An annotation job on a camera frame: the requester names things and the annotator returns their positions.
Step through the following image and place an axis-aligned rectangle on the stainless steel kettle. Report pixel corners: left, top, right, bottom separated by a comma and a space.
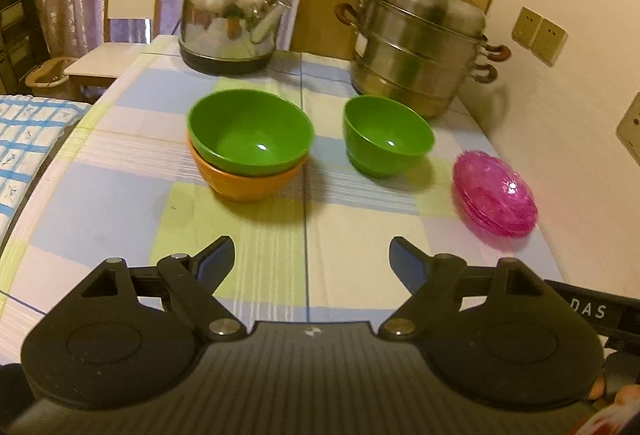
178, 0, 302, 76

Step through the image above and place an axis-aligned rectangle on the orange plastic bowl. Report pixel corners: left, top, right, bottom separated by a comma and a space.
187, 135, 309, 204

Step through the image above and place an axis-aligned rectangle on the dark shelf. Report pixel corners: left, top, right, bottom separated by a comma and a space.
0, 0, 49, 96

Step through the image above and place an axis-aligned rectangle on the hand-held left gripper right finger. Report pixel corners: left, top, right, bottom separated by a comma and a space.
376, 236, 551, 342

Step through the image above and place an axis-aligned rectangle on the large pink glass plate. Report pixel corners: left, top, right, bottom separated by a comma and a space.
453, 151, 540, 231

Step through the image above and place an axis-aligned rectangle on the person's right hand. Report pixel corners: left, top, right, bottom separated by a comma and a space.
592, 376, 640, 412

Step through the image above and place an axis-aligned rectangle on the wicker basket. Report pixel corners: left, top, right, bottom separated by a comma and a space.
24, 56, 72, 102

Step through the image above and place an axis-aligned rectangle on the stainless steel steamer pot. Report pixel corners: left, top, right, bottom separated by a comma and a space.
339, 0, 512, 120

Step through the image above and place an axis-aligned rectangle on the large green plastic bowl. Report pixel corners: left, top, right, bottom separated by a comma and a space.
187, 88, 315, 176

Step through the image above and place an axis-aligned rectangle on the wall outlet plate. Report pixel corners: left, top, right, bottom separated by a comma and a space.
511, 6, 544, 51
532, 18, 569, 68

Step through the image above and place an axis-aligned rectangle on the wall socket plate with switch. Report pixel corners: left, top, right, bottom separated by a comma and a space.
615, 92, 640, 166

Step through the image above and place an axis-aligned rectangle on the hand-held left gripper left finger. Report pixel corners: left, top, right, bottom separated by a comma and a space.
75, 236, 249, 342

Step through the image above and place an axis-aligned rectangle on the small green plastic bowl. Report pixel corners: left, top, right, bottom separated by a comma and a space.
343, 95, 435, 180

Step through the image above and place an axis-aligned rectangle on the checked pastel tablecloth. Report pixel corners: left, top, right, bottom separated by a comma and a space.
0, 35, 568, 358

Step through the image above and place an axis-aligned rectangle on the blue white checked cloth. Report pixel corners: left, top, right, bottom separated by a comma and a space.
0, 94, 94, 236

